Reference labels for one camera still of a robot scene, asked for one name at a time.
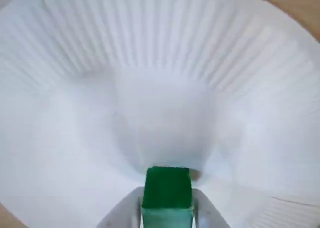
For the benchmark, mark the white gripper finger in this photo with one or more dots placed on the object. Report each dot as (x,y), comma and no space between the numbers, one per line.
(125,208)
(207,210)

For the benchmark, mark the green cube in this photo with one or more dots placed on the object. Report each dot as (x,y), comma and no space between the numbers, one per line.
(166,188)

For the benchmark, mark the white paper plate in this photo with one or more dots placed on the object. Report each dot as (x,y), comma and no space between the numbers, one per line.
(100,113)

